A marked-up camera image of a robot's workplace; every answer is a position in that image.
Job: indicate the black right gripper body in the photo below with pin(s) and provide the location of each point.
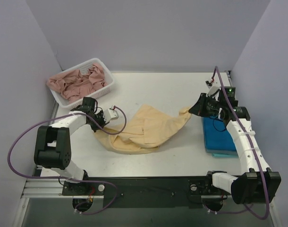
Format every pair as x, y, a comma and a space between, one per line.
204, 107

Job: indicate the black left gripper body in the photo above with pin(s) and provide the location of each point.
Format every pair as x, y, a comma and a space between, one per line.
97, 123

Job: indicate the yellow t shirt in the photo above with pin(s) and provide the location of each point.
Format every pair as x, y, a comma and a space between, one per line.
145, 132

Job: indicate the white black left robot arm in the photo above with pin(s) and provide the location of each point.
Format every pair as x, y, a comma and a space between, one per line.
53, 145

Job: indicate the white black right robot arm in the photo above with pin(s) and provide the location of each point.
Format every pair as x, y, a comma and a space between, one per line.
257, 182

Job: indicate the blue folded t shirt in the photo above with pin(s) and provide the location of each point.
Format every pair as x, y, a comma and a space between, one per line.
216, 138

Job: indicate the pink crumpled t shirt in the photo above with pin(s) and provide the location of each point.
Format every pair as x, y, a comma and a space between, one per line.
74, 85

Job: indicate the teal folded t shirt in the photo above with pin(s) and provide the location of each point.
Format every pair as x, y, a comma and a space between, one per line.
220, 155

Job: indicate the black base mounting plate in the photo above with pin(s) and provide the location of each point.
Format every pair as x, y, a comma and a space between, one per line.
149, 192

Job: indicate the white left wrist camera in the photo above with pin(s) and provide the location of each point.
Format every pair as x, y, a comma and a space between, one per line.
110, 114

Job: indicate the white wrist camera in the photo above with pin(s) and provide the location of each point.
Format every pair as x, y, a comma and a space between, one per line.
213, 87
110, 114

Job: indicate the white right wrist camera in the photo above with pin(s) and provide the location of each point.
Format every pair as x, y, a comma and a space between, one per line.
213, 87

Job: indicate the aluminium front frame rail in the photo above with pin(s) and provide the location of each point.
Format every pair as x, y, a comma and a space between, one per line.
42, 188

